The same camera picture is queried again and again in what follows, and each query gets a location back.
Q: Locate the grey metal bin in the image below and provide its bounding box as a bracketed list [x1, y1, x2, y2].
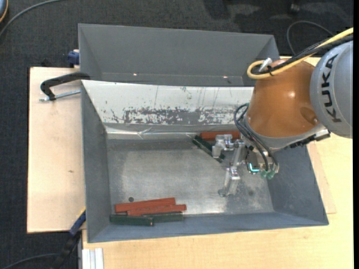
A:
[77, 23, 329, 244]

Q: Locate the dark green flat block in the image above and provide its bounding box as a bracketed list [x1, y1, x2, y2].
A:
[192, 136, 225, 163]
[142, 212, 185, 223]
[109, 214, 154, 226]

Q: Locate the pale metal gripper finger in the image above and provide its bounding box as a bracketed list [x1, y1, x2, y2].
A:
[218, 166, 241, 198]
[211, 134, 240, 158]

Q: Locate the red-brown flat block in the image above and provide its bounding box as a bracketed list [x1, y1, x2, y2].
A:
[126, 204, 187, 217]
[200, 131, 241, 141]
[114, 197, 177, 214]

